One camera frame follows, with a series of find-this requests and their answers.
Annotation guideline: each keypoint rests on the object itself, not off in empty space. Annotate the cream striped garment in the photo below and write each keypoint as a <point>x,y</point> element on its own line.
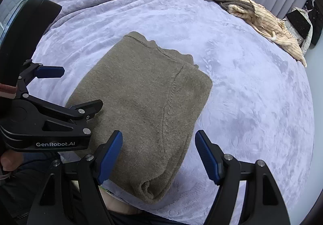
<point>272,28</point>

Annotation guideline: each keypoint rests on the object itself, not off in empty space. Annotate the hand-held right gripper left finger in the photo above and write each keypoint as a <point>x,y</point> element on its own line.
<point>109,156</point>

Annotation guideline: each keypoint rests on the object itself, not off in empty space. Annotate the person's body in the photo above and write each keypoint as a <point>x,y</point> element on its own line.
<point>15,189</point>

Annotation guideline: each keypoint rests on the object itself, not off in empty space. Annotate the black hanging jacket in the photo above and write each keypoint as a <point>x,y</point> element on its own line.
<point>316,25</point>

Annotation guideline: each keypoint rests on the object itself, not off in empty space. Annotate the lilac plush blanket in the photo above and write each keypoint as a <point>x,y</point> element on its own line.
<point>252,101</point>

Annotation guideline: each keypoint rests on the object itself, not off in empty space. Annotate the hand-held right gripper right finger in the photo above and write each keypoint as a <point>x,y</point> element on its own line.
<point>208,156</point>

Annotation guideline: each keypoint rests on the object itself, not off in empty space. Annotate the black sparkly garment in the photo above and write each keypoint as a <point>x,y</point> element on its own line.
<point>299,23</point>

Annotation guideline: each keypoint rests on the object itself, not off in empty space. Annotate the olive knit sweater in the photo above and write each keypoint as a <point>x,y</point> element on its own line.
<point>141,93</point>

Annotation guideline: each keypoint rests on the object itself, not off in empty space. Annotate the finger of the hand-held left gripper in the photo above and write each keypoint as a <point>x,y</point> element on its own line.
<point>75,111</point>
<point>50,71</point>

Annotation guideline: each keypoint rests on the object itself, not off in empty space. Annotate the person's left hand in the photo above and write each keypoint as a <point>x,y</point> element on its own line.
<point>8,162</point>

